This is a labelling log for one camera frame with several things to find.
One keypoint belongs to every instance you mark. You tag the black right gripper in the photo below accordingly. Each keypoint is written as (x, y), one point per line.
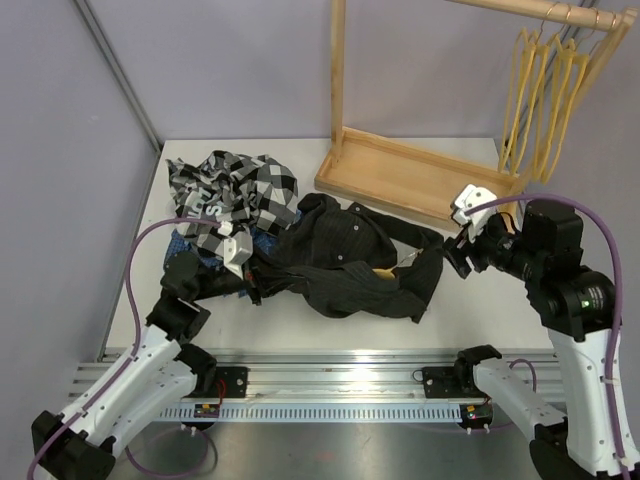
(456, 251)

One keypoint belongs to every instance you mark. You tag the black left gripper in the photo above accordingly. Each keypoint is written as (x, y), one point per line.
(251, 282)

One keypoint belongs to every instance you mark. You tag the blue plaid shirt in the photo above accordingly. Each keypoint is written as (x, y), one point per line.
(185, 250)

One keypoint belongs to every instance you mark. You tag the hanger of black shirt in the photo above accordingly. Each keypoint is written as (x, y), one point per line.
(406, 261)

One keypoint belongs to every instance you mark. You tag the black white checkered shirt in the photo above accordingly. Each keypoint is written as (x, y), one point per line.
(246, 191)

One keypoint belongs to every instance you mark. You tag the black pinstripe shirt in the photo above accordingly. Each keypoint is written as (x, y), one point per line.
(327, 256)

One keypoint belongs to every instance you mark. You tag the yellow hanger of blue shirt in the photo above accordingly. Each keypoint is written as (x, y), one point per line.
(543, 106)

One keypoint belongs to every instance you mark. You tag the hanger of checkered shirt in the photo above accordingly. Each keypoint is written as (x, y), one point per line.
(523, 55)

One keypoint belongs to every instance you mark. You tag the yellow hanger of white shirt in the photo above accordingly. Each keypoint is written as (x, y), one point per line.
(574, 75)

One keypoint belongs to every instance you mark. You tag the hanger of plaid shirt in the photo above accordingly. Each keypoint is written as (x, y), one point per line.
(533, 94)

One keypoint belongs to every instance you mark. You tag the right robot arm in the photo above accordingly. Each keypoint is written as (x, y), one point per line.
(581, 310)

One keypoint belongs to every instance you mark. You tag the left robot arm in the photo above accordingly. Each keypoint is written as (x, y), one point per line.
(161, 367)

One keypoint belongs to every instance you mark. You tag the wooden clothes rack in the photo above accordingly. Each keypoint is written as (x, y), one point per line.
(418, 94)

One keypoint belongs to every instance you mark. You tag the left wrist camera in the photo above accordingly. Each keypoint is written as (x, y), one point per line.
(237, 248)

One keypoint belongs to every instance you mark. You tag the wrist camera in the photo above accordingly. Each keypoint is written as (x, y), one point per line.
(237, 248)
(470, 197)

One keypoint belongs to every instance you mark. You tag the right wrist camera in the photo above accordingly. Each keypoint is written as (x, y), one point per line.
(470, 197)

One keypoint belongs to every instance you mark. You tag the aluminium rail base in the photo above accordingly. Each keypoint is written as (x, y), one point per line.
(341, 376)

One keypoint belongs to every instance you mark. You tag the white slotted cable duct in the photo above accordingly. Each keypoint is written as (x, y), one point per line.
(234, 412)

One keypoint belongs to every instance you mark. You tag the aluminium corner frame post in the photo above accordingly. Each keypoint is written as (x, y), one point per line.
(100, 38)

